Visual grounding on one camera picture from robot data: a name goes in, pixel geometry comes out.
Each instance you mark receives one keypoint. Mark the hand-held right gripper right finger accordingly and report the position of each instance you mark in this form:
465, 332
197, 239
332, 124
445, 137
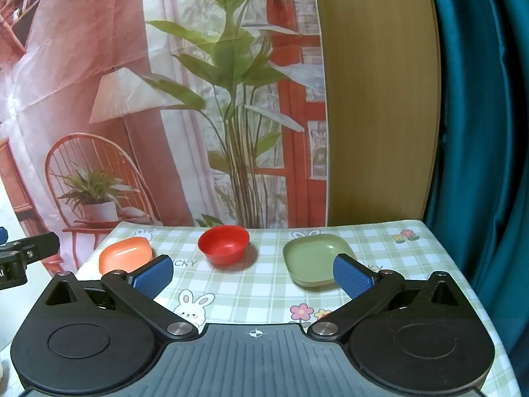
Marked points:
351, 277

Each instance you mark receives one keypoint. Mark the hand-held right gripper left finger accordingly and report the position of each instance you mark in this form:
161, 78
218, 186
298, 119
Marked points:
153, 276

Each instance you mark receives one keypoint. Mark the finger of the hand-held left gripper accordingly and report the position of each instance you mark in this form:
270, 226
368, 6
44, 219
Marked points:
33, 246
2, 235

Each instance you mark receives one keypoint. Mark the orange plate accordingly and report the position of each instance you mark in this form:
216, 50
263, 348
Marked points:
124, 252

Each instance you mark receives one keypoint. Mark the green plate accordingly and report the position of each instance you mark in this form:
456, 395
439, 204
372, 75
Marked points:
314, 256

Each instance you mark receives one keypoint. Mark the red plastic bowl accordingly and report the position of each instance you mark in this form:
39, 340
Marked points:
223, 244

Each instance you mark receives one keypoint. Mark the plaid bunny tablecloth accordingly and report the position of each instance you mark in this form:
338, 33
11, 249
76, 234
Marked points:
256, 289

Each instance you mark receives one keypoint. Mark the wooden board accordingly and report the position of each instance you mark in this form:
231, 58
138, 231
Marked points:
372, 91

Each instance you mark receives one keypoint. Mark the teal curtain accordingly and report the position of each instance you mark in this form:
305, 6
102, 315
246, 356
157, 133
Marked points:
487, 132

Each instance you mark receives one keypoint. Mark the printed backdrop cloth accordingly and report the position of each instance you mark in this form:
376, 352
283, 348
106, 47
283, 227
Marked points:
124, 29

